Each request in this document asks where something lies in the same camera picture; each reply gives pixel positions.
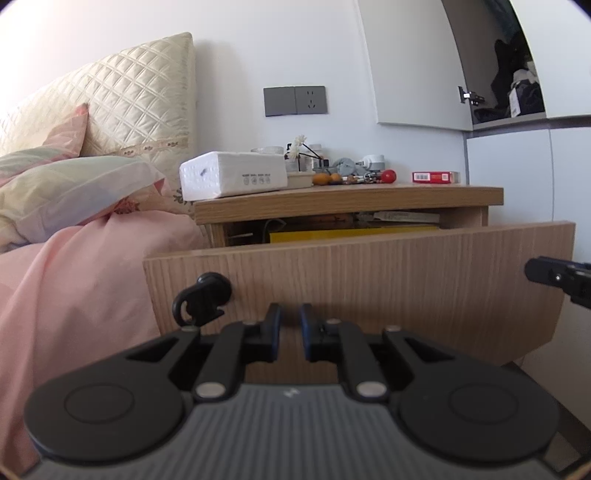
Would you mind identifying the pastel striped pillow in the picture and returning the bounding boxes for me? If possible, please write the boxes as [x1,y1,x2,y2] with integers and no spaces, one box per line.
[0,148,168,253]

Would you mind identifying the white cabinet door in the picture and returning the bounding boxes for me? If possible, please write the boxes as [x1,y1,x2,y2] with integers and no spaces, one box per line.
[358,0,474,133]

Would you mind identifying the cream quilted headboard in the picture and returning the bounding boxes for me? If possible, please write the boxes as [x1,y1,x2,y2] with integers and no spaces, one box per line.
[0,32,198,186]

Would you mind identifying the grey wall switch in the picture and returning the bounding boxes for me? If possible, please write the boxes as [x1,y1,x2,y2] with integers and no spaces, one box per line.
[263,86,297,117]

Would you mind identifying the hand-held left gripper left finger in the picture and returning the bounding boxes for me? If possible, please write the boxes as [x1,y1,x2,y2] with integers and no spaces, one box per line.
[124,302,282,402]

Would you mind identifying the yellow cardboard box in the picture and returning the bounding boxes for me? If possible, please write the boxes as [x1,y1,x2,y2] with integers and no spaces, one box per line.
[269,226,440,244]

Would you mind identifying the red small box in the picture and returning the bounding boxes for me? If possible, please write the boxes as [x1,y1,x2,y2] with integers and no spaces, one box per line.
[412,171,461,185]

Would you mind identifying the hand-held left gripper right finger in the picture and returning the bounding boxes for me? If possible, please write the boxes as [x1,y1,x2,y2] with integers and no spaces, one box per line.
[299,302,455,402]

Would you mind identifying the dark clothes pile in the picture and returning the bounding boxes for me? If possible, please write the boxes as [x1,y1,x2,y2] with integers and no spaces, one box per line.
[473,39,546,123]

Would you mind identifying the wooden nightstand drawer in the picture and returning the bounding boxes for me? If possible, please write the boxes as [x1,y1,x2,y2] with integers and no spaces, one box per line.
[142,222,577,385]

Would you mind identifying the pink duvet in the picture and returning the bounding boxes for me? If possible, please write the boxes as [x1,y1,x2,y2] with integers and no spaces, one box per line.
[0,179,209,477]

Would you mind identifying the pink pillow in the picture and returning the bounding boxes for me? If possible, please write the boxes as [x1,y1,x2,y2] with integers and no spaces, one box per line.
[44,102,90,162]

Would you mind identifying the white wardrobe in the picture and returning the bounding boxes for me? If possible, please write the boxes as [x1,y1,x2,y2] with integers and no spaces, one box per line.
[441,0,591,266]

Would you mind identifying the white tissue pack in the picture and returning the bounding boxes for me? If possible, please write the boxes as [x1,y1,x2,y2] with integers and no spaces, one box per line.
[178,151,290,202]

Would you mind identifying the black key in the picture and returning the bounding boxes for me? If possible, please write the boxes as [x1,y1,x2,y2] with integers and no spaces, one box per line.
[172,272,232,326]

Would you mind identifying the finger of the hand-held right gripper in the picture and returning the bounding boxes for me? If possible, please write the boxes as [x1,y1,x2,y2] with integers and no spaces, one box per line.
[525,257,591,311]

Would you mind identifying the white flower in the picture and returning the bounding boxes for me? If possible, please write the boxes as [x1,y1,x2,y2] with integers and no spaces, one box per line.
[287,134,324,163]

